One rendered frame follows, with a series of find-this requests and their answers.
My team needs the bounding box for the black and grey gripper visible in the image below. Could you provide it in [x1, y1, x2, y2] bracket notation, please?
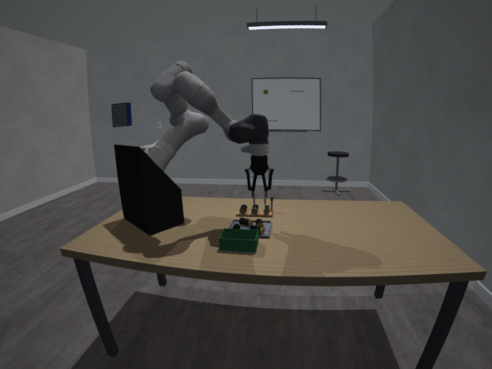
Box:
[245, 155, 274, 205]

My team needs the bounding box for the green open box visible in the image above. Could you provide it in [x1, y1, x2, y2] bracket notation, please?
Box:
[219, 229, 258, 253]

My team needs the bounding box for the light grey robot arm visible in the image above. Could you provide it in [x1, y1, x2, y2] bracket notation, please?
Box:
[140, 61, 269, 171]

